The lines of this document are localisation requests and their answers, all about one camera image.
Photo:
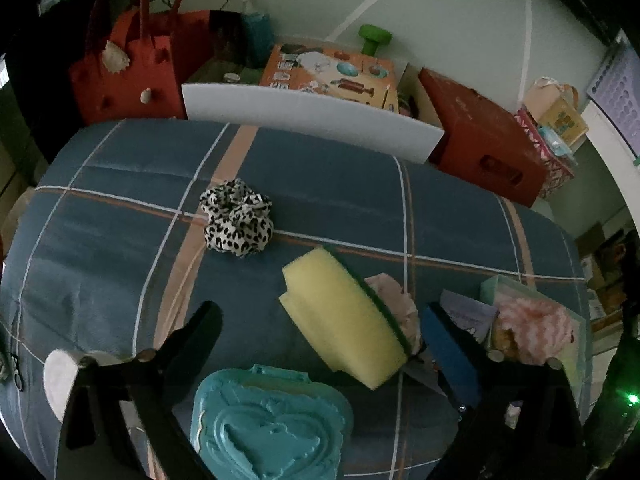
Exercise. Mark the purple dotted sheet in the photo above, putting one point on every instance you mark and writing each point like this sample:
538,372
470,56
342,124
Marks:
617,100

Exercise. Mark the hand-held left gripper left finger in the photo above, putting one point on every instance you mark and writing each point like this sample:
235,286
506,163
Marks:
195,330

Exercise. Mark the green dumbbell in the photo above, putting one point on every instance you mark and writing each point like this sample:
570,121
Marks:
374,40

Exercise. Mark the orange toy box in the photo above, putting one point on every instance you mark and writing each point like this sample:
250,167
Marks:
320,70

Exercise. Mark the red cardboard box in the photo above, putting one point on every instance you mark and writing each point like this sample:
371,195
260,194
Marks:
480,135

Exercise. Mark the beige round powder puff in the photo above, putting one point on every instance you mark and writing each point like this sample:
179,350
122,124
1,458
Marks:
57,380

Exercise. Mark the leopard print scrunchie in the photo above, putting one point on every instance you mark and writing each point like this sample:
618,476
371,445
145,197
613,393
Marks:
235,220

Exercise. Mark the light purple card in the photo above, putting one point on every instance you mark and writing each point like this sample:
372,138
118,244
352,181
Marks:
470,312

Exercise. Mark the red white patterned gift bag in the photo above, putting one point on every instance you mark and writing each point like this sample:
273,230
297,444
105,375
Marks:
547,160

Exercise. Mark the yellow sponge with green backing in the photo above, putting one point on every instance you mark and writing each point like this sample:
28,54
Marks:
335,305

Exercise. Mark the red felt handbag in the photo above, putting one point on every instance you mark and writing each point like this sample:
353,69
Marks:
135,80

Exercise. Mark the beige paper gift bag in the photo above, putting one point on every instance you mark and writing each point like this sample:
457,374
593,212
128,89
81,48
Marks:
562,115

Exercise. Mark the blue liquid pump bottle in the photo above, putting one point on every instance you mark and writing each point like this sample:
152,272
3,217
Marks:
256,35

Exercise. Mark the brown cardboard box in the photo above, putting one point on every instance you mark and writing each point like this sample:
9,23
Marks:
600,265

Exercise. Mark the pink white checkered cloth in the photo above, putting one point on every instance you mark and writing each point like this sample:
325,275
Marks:
535,325

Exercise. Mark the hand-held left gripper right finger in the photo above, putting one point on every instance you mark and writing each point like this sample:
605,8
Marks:
450,350

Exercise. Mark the white foam board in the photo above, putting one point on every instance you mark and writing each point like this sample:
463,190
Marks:
310,115

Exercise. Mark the teal heart embossed box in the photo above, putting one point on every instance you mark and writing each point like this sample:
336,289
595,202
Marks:
270,430

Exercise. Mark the light green plastic tray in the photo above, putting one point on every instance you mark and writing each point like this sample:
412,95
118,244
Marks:
505,287

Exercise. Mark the pale pink crumpled cloth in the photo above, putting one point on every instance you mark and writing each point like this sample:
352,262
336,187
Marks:
395,300

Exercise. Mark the blue plaid blanket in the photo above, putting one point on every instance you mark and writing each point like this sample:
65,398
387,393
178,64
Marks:
115,260

